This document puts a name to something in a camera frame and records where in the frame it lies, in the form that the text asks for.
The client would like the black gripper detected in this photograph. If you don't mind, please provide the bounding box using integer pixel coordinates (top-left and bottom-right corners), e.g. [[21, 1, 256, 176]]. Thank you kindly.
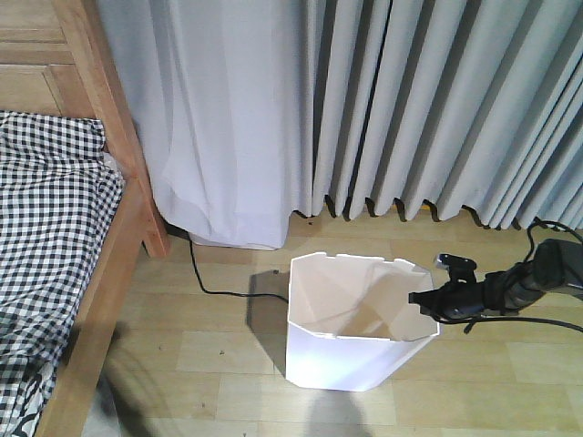
[[408, 281, 486, 319]]

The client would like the white plastic trash bin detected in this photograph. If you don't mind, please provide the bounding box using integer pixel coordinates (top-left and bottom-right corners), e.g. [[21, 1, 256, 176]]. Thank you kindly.
[[285, 252, 440, 391]]

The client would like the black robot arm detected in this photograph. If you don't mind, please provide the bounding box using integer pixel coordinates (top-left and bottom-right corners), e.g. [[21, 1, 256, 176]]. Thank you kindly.
[[408, 239, 582, 320]]

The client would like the grey pleated curtain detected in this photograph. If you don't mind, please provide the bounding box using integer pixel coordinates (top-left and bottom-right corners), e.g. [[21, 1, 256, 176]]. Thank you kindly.
[[298, 1, 582, 229]]

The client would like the white sheer curtain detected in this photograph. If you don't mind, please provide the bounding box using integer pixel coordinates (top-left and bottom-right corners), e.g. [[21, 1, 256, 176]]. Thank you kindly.
[[97, 1, 310, 249]]

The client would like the black white checkered blanket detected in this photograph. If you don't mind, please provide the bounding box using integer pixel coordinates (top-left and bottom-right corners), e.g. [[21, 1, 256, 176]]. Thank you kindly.
[[1, 110, 125, 436]]

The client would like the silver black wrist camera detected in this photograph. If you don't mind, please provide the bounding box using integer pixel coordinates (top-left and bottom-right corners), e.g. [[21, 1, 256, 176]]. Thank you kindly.
[[435, 253, 477, 284]]

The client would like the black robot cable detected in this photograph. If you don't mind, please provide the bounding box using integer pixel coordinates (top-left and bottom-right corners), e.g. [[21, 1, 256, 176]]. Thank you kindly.
[[439, 219, 583, 336]]

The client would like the black power cord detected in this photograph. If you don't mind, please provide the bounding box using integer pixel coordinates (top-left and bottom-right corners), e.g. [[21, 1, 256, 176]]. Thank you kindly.
[[179, 229, 291, 301]]

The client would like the wooden bed frame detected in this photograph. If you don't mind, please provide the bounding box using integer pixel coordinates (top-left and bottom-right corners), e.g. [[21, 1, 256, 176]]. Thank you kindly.
[[1, 1, 169, 436]]

